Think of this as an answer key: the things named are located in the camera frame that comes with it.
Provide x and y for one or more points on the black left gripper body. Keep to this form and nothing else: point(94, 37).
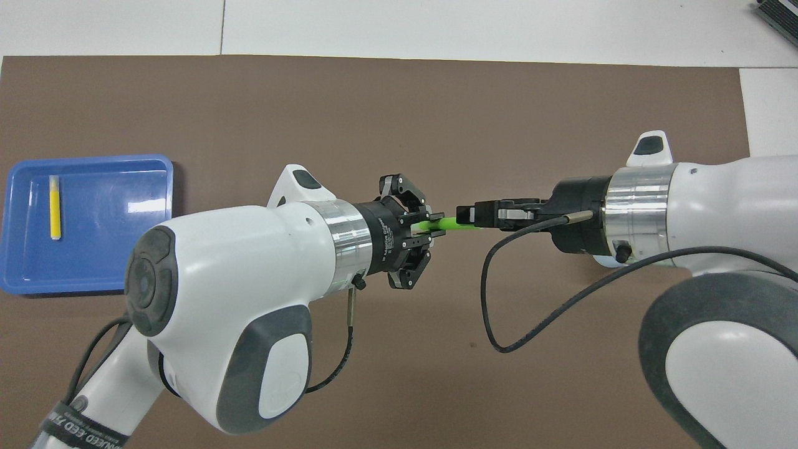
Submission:
point(386, 240)

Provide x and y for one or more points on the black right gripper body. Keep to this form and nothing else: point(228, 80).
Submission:
point(576, 215)

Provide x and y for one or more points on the green highlighter pen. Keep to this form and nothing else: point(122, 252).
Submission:
point(452, 223)

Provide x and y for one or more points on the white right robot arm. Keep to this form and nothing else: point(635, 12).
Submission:
point(735, 206)

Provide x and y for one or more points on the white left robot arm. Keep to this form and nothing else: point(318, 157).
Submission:
point(237, 299)

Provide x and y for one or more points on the large brown table mat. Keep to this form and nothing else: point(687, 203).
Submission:
point(399, 100)

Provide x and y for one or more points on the blue plastic tray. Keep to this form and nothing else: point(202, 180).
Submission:
point(106, 249)

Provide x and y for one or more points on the grey ribbed device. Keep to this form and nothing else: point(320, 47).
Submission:
point(779, 14)

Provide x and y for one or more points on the yellow highlighter pen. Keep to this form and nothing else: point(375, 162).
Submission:
point(55, 212)

